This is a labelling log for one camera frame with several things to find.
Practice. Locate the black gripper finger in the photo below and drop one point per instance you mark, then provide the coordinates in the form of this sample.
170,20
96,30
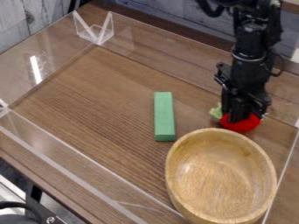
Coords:
226,101
242,107

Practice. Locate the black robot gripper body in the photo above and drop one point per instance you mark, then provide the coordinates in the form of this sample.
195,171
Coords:
245,77

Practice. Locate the red plush strawberry toy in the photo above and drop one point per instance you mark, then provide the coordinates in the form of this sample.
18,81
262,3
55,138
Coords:
243,126

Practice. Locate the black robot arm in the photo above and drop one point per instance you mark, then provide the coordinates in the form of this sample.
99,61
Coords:
257,25

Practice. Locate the green rectangular foam block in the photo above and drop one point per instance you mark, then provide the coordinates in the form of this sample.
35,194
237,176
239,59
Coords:
163,117

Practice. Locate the light wooden bowl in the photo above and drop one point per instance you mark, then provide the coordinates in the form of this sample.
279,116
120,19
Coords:
221,177

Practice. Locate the clear acrylic corner bracket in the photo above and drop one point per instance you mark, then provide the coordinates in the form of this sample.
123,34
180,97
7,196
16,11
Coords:
96,34

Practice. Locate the clear acrylic enclosure wall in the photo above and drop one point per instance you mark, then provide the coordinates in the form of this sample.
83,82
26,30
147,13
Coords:
76,125

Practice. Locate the black metal table bracket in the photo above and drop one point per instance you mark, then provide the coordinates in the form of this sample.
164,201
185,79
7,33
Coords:
43,214

